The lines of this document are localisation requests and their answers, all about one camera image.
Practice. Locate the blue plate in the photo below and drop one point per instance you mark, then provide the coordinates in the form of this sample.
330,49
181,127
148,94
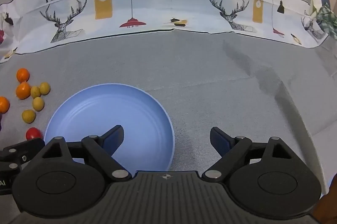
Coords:
105,108

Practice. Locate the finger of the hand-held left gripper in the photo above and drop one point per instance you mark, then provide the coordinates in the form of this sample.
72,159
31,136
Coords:
9,167
29,147

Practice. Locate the small yellow-green fruit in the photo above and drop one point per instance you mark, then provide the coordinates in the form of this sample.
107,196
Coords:
44,88
35,92
38,104
28,116

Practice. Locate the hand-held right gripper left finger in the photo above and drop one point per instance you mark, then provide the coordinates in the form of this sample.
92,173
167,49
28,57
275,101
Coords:
115,135

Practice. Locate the orange mandarin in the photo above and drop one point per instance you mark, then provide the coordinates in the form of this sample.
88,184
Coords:
22,75
3,104
23,90

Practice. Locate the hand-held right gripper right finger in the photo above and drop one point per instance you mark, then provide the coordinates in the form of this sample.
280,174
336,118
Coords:
218,137

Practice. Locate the deer and lamp printed cloth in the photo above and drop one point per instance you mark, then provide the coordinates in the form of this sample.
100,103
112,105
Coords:
184,2

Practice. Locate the red cherry tomato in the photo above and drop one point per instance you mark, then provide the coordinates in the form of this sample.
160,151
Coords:
33,133

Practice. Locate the green checked cloth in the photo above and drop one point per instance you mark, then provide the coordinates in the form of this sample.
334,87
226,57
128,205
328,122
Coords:
327,19

